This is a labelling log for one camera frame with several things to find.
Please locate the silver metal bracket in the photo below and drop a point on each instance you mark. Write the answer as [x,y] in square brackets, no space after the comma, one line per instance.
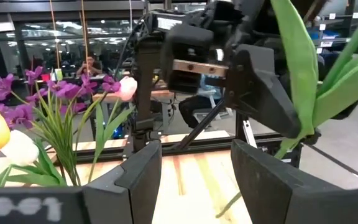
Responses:
[249,133]

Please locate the orange artificial tulip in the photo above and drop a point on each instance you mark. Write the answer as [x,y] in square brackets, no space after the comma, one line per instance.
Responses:
[297,62]

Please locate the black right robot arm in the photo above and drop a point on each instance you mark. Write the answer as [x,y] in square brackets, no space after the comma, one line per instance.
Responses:
[146,77]

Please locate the black aluminium rig frame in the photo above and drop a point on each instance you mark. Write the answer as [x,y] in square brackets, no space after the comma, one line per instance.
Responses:
[110,152]

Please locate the purple artificial flower bunch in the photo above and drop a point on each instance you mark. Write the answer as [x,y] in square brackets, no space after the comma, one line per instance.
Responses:
[3,87]

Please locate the person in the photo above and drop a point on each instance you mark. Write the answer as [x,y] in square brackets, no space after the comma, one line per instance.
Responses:
[89,63]
[194,109]

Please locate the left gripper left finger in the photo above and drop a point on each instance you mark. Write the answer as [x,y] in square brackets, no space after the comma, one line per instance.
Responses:
[129,193]

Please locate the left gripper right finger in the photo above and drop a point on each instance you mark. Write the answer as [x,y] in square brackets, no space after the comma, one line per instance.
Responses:
[291,202]

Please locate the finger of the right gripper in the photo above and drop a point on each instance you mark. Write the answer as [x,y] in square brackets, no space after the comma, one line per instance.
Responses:
[256,93]
[350,109]

